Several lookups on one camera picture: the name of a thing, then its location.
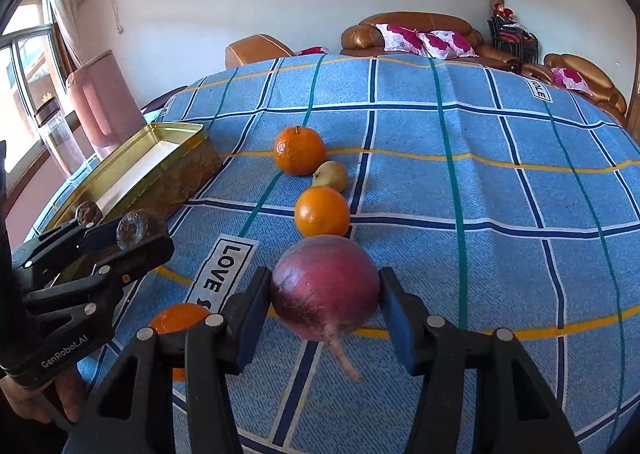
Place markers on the clear glass water bottle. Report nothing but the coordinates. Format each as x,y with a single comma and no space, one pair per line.
60,144

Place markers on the light pink curtain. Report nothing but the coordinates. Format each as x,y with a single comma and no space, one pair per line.
65,19

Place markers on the brown leather armchair white piping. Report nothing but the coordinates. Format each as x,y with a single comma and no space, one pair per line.
255,51

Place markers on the white red floral pillow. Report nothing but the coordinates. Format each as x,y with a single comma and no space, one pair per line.
450,44
400,36
570,79

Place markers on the dark purple stool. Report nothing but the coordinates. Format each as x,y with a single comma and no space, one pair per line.
155,104

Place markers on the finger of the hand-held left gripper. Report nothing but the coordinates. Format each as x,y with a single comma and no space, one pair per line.
100,239
145,259

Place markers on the orange with stem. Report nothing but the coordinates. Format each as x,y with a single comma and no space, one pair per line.
299,151

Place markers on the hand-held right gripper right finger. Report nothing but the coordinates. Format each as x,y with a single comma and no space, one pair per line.
400,326

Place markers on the stacked dark chairs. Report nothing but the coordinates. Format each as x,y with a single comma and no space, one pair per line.
510,41

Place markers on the small yellow fruit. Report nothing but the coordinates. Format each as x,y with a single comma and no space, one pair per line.
332,176

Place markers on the purple red radish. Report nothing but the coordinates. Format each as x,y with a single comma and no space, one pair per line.
325,289

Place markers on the brown leather three-seat sofa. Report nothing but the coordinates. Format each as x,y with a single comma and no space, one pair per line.
360,39

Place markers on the pink electric kettle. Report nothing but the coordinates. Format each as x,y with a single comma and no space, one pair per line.
110,99

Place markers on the person's left hand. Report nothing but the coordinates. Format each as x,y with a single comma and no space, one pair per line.
65,394

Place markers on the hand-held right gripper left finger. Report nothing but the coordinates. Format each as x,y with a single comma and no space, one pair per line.
252,319

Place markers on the gold metal tin tray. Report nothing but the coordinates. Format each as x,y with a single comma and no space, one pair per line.
190,169

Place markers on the brown leather rounded armchair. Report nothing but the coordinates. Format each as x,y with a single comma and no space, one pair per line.
605,94

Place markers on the blue plaid tablecloth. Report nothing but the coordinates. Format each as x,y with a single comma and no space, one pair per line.
500,234

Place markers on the window with metal frame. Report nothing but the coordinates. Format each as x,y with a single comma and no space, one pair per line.
25,84

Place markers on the red plush decoration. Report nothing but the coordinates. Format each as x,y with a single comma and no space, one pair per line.
502,11

